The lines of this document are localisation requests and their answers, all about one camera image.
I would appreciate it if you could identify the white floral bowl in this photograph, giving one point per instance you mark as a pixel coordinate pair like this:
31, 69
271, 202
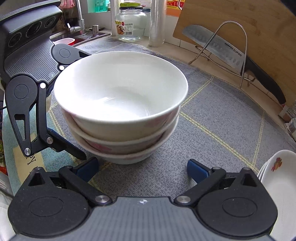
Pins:
128, 158

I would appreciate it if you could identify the glass jar yellow green lid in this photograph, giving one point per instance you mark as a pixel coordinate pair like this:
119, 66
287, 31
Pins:
130, 22

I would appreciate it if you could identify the white printed food bag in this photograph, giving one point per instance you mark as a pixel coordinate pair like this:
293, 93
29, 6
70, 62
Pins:
288, 114

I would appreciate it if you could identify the bamboo cutting board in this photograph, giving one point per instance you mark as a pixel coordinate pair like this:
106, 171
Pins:
265, 29

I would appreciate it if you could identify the grey checked table mat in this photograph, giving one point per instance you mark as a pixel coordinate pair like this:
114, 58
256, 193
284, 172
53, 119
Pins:
219, 125

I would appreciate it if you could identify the green dish soap bottle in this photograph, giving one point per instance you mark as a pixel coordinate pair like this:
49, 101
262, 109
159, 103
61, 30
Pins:
98, 6

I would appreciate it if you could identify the tall plastic wrap roll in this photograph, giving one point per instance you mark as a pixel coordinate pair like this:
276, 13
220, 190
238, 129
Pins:
157, 23

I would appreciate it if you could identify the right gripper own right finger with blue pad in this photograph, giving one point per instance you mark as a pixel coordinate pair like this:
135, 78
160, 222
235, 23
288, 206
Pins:
207, 180

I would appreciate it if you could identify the plain white ceramic bowl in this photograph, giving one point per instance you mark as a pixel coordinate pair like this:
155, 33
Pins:
120, 95

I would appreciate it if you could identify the metal wire board rack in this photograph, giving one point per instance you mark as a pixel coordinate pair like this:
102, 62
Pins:
223, 50

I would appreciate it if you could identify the orange cooking oil jug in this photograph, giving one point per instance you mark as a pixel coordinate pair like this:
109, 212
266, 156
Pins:
174, 7

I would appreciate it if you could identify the chrome sink faucet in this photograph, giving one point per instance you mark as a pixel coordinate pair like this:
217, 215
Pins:
80, 27

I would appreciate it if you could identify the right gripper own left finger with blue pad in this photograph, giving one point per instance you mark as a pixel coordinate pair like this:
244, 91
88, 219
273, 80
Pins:
77, 178

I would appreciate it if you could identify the steel kitchen knife black handle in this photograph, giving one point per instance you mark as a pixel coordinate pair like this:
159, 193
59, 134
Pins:
265, 80

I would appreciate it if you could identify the white plates floral stack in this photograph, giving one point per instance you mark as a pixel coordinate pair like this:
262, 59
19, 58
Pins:
278, 177

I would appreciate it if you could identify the white bowl pink flowers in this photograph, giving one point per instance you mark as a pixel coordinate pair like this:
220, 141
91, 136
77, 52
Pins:
123, 147

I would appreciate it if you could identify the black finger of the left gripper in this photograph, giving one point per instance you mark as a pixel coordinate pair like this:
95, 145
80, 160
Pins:
39, 120

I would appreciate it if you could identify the thin white plastic roll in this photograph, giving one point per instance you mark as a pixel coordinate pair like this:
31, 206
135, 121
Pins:
114, 10

